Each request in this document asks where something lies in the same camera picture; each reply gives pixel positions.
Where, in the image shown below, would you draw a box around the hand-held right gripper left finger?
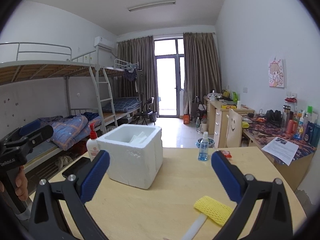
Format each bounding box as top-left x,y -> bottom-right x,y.
29,150 -> 111,240

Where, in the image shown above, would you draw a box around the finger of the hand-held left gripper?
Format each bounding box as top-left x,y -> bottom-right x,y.
4,125 -> 54,149
19,119 -> 43,136

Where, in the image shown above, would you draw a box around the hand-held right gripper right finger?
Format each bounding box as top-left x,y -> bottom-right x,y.
211,150 -> 301,240

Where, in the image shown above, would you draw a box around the white foam box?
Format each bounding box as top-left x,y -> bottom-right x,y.
96,124 -> 163,190

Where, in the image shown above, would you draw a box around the person's left hand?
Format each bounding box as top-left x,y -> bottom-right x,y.
14,165 -> 29,202

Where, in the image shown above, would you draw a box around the red white snack packet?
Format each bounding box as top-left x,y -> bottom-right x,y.
216,150 -> 233,160

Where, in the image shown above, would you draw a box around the black phone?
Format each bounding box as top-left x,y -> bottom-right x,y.
62,157 -> 93,179

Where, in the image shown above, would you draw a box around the white lotion pump bottle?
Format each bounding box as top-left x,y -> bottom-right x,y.
86,122 -> 100,162

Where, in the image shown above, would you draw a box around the blue orange quilt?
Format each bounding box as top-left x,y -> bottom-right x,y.
39,114 -> 89,151

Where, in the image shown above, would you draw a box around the blue spray bottle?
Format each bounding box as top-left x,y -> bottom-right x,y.
197,131 -> 209,162

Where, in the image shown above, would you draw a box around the beige crumpled cloth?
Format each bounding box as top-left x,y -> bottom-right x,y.
55,155 -> 73,169

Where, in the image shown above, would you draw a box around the blue basin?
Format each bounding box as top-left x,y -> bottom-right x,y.
196,137 -> 215,148

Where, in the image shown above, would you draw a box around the yellow foam net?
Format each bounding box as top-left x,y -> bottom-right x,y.
193,195 -> 234,227

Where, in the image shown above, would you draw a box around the wooden smiley chair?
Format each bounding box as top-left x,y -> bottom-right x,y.
226,108 -> 242,148

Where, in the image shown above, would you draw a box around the grey metal bunk bed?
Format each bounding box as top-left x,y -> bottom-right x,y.
96,47 -> 146,128
0,42 -> 118,178

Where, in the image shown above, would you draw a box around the light wooden desk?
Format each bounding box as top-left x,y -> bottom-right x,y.
204,96 -> 255,148

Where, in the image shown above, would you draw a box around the clear plastic bottles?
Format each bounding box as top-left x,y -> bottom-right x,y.
196,116 -> 208,132

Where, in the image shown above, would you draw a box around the pale folded sheet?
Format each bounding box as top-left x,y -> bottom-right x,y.
129,131 -> 148,145

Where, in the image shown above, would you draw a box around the patterned desk cover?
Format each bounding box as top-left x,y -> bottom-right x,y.
241,115 -> 317,160

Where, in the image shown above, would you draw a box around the white plastic strip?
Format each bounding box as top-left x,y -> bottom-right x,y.
181,215 -> 208,240

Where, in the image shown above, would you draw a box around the printed paper sheet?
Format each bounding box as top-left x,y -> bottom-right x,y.
261,136 -> 299,166

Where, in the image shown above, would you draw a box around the blue plaid bedding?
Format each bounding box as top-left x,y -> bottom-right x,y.
102,97 -> 142,113

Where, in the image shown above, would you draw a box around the grey bunk bed ladder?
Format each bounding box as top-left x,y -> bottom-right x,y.
89,65 -> 118,128

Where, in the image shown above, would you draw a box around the black headphones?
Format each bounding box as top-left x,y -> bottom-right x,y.
265,109 -> 283,125

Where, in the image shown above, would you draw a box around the black folding chair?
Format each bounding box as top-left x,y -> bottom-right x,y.
135,97 -> 155,126

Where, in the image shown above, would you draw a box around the row of toiletry bottles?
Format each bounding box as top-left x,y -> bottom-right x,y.
282,104 -> 320,147

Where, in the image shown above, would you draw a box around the glass balcony door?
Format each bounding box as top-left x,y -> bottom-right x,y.
154,38 -> 185,117

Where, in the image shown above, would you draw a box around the dark hanging garment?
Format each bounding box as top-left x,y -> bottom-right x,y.
124,69 -> 138,82

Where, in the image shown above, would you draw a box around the brown curtain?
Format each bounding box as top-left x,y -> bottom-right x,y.
183,32 -> 222,117
117,35 -> 160,120

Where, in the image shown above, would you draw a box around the white air conditioner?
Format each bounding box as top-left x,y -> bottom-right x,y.
94,36 -> 114,49

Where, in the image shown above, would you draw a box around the ceiling tube light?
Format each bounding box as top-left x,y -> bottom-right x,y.
128,0 -> 176,12

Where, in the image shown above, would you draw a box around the cartoon wall poster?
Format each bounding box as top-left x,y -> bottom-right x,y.
268,59 -> 285,88

